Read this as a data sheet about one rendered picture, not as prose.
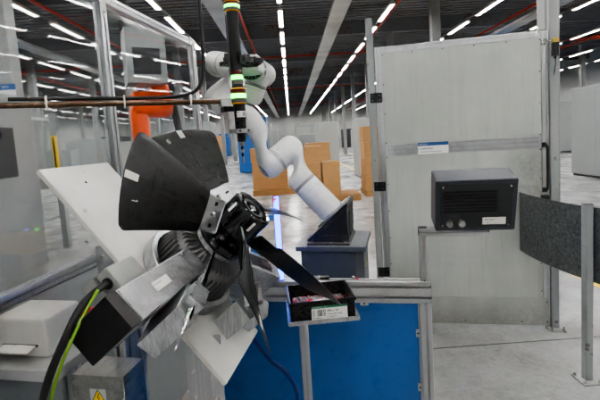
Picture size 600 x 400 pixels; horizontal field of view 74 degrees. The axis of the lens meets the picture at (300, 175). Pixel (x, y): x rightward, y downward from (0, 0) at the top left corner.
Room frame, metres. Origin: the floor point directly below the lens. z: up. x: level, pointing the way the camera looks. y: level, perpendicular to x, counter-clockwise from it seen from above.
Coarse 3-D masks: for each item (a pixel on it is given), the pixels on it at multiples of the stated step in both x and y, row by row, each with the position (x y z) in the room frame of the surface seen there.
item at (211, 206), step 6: (210, 198) 0.99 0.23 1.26; (216, 198) 1.01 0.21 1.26; (210, 204) 0.99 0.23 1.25; (222, 204) 1.02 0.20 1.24; (210, 210) 0.99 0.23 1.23; (216, 210) 1.01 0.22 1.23; (222, 210) 1.02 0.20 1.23; (204, 216) 0.98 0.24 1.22; (210, 216) 0.99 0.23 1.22; (216, 216) 1.01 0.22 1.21; (204, 222) 0.98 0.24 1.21; (210, 222) 0.99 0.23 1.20; (216, 222) 1.01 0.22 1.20; (204, 228) 0.98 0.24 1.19; (210, 228) 0.99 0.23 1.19; (216, 228) 1.01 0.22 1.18
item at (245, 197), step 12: (240, 192) 1.06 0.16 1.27; (228, 204) 1.03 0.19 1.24; (240, 204) 1.01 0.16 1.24; (252, 204) 1.08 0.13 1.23; (228, 216) 1.01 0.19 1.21; (240, 216) 1.00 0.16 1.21; (252, 216) 1.00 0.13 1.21; (264, 216) 1.08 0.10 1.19; (228, 228) 1.01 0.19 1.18; (252, 228) 1.01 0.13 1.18; (264, 228) 1.05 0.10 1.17; (216, 240) 1.00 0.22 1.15; (228, 240) 1.03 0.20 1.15; (228, 252) 1.01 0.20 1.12
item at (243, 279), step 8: (248, 248) 0.93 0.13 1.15; (248, 256) 0.88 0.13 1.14; (248, 264) 0.83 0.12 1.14; (240, 272) 0.75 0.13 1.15; (248, 272) 0.80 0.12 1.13; (240, 280) 0.73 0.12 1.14; (248, 280) 0.78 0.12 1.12; (248, 288) 0.76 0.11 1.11; (248, 296) 0.74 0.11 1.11; (256, 296) 0.81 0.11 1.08; (256, 304) 0.79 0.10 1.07; (256, 312) 0.75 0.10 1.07; (256, 320) 0.74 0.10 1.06; (264, 336) 0.77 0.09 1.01
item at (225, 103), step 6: (222, 102) 1.12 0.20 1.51; (228, 102) 1.13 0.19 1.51; (222, 108) 1.13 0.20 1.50; (228, 108) 1.13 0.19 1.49; (228, 114) 1.13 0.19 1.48; (228, 120) 1.13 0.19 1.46; (234, 120) 1.14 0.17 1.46; (228, 126) 1.14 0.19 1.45; (234, 126) 1.14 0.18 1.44; (234, 132) 1.13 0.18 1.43; (240, 132) 1.12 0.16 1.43; (246, 132) 1.13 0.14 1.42; (252, 132) 1.16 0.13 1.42
